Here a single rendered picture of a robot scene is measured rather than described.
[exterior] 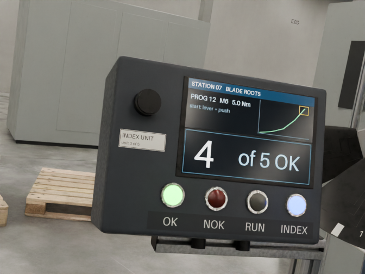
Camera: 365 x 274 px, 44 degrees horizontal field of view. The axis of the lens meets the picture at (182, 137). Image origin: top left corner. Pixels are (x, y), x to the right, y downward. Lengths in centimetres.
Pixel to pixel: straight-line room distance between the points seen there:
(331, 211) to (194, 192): 71
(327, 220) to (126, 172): 75
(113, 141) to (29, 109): 576
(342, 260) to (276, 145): 218
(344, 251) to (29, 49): 467
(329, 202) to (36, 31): 535
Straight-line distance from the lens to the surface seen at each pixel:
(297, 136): 55
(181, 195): 49
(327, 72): 417
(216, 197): 50
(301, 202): 55
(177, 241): 59
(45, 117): 628
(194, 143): 50
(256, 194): 52
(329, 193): 120
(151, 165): 49
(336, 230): 115
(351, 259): 264
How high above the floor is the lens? 125
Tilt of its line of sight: 8 degrees down
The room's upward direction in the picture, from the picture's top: 9 degrees clockwise
